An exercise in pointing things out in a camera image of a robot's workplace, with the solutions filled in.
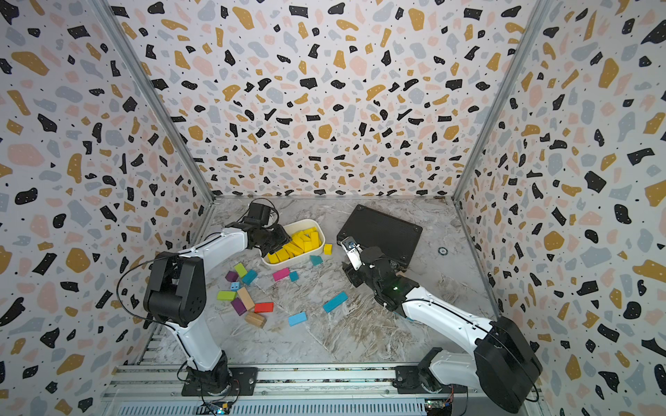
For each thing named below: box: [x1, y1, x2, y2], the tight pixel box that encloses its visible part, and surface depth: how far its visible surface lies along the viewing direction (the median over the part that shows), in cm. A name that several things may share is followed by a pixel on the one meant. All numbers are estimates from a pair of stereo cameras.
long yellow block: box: [275, 247, 291, 262], surface depth 99 cm
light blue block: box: [287, 311, 308, 327], surface depth 87 cm
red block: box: [254, 301, 275, 313], surface depth 90 cm
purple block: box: [230, 297, 248, 317], surface depth 90 cm
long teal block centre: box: [322, 291, 350, 313], surface depth 92 cm
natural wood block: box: [244, 311, 268, 329], surface depth 85 cm
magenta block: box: [272, 266, 290, 282], surface depth 99 cm
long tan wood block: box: [236, 286, 256, 312], surface depth 92 cm
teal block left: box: [241, 269, 258, 286], surface depth 97 cm
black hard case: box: [336, 204, 424, 270], surface depth 108 cm
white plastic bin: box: [261, 218, 327, 269], surface depth 103 cm
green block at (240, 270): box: [234, 262, 249, 279], surface depth 97 cm
